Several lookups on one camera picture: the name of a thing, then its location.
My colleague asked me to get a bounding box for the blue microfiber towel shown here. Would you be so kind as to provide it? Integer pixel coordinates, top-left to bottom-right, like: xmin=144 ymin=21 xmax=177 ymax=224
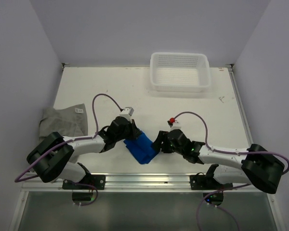
xmin=123 ymin=131 xmax=158 ymax=165

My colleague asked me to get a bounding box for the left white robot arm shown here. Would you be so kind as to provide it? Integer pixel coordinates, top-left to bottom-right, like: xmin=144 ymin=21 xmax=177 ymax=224
xmin=26 ymin=116 xmax=142 ymax=189

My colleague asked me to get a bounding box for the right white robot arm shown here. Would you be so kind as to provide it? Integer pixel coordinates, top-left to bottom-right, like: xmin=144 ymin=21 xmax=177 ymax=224
xmin=151 ymin=129 xmax=285 ymax=194

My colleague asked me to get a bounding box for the grey terry towel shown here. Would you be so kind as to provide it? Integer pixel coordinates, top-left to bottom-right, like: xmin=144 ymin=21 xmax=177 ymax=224
xmin=39 ymin=103 xmax=88 ymax=142

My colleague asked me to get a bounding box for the white perforated plastic basket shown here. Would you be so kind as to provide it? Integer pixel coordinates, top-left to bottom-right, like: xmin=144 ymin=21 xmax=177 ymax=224
xmin=150 ymin=52 xmax=211 ymax=93

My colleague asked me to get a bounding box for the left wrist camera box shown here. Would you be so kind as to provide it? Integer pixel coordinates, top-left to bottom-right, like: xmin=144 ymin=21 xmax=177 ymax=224
xmin=119 ymin=107 xmax=134 ymax=121

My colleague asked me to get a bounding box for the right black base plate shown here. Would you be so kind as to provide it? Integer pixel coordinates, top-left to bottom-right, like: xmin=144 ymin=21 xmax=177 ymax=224
xmin=189 ymin=173 xmax=233 ymax=190

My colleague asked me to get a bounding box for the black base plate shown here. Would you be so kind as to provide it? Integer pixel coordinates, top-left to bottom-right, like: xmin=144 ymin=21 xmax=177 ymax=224
xmin=62 ymin=174 xmax=106 ymax=190
xmin=189 ymin=173 xmax=233 ymax=190

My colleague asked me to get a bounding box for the aluminium mounting rail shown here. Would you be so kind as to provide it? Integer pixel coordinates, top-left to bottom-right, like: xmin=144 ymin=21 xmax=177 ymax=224
xmin=21 ymin=172 xmax=275 ymax=193

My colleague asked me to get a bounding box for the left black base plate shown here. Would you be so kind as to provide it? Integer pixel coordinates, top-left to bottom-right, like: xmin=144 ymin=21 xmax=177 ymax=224
xmin=62 ymin=174 xmax=106 ymax=190

